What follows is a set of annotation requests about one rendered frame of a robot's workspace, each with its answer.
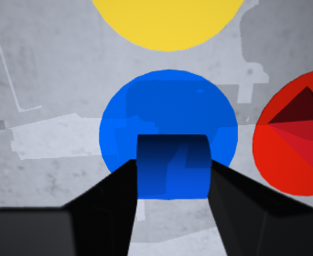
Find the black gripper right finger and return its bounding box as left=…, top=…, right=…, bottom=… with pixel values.
left=207, top=160, right=313, bottom=256

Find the red circle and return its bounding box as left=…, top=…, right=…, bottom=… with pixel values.
left=252, top=70, right=313, bottom=197

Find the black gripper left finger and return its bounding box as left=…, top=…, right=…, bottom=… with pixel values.
left=0, top=159, right=138, bottom=256

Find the yellow circle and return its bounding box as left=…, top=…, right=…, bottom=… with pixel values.
left=92, top=0, right=244, bottom=51

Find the blue circle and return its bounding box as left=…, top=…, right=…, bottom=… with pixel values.
left=99, top=69, right=238, bottom=173

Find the blue block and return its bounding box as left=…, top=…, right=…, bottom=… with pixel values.
left=136, top=134, right=212, bottom=199

